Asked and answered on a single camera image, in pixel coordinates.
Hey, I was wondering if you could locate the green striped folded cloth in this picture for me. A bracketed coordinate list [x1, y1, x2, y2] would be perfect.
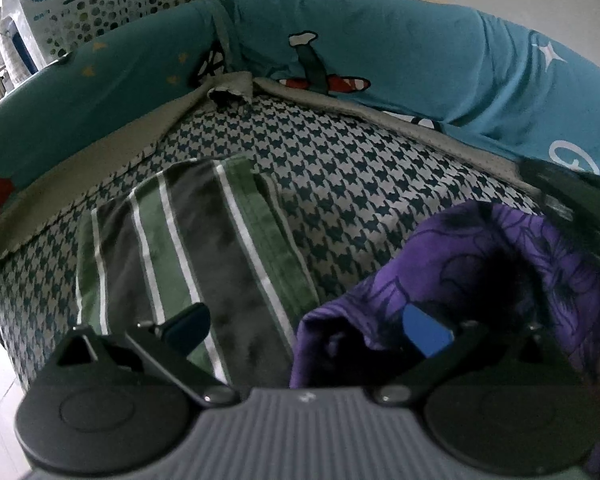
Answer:
[75, 156, 321, 391]

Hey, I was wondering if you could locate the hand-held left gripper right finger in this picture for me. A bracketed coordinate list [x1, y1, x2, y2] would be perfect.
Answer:
[374, 305, 551, 407]

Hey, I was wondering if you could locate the purple floral garment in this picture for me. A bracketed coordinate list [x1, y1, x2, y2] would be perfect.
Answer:
[289, 201, 600, 391]

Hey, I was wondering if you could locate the blue container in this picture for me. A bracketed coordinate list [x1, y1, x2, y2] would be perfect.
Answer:
[6, 20, 37, 77]

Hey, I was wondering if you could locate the white perforated basket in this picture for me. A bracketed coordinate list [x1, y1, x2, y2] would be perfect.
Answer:
[7, 0, 211, 61]

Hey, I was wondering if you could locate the white woven sack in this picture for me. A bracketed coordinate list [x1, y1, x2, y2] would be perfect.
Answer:
[0, 0, 48, 78]

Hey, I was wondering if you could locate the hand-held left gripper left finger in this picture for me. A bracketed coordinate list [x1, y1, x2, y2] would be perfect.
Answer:
[52, 304, 240, 407]

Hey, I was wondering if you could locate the houndstooth mattress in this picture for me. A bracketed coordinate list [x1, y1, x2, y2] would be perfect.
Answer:
[0, 72, 546, 393]

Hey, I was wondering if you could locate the teal printed bed bumper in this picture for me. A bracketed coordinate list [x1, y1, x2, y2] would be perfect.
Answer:
[0, 0, 600, 241]

